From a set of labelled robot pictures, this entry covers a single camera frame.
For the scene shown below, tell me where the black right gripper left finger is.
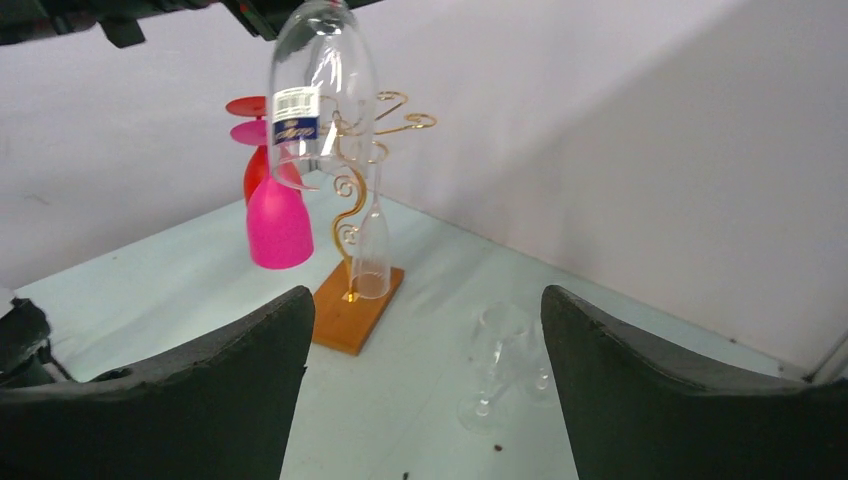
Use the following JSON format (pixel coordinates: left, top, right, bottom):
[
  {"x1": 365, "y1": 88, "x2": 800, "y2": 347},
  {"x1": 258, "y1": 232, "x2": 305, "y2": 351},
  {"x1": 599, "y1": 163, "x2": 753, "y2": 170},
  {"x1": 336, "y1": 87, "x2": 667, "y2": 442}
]
[{"x1": 1, "y1": 286, "x2": 315, "y2": 479}]

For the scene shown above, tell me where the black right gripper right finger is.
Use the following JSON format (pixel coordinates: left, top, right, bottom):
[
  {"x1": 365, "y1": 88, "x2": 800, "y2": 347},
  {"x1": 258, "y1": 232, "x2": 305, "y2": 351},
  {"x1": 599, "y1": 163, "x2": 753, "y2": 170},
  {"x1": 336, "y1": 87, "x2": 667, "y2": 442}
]
[{"x1": 541, "y1": 285, "x2": 847, "y2": 479}]

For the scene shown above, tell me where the clear wine glass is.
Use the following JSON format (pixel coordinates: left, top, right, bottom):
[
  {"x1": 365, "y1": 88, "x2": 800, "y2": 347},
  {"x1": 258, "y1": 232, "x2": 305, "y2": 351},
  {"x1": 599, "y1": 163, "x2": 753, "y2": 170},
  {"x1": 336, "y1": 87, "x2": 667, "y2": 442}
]
[
  {"x1": 519, "y1": 316, "x2": 558, "y2": 407},
  {"x1": 352, "y1": 141, "x2": 391, "y2": 300},
  {"x1": 266, "y1": 1, "x2": 378, "y2": 190},
  {"x1": 457, "y1": 302, "x2": 530, "y2": 434}
]

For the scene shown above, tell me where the pink wine glass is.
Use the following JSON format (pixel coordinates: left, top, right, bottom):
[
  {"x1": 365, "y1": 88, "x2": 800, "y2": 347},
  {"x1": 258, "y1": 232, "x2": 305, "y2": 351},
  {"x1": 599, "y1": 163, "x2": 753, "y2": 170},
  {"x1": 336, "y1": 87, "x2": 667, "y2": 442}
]
[{"x1": 229, "y1": 119, "x2": 316, "y2": 272}]

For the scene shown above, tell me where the red wine glass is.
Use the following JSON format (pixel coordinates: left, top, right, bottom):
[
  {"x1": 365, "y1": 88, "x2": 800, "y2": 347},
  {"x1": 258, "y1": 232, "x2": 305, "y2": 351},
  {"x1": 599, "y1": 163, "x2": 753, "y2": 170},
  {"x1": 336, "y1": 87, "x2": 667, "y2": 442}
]
[{"x1": 226, "y1": 96, "x2": 269, "y2": 203}]

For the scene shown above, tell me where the gold rack wooden base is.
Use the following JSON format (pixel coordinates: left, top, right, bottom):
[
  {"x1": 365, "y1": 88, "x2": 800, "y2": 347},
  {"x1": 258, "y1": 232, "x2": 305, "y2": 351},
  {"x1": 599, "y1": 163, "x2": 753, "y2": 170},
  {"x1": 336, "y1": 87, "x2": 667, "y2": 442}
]
[{"x1": 309, "y1": 90, "x2": 439, "y2": 358}]

